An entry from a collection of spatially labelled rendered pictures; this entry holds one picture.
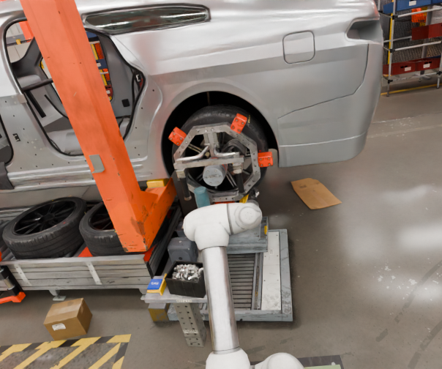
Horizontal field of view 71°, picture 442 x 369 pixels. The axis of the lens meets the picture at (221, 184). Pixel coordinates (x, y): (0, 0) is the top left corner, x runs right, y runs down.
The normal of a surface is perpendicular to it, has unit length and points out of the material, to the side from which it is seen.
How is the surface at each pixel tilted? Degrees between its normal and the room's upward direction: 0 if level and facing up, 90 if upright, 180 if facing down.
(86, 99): 90
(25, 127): 89
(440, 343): 0
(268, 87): 90
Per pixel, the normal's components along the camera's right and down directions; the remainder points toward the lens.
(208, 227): -0.14, -0.22
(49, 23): -0.15, 0.49
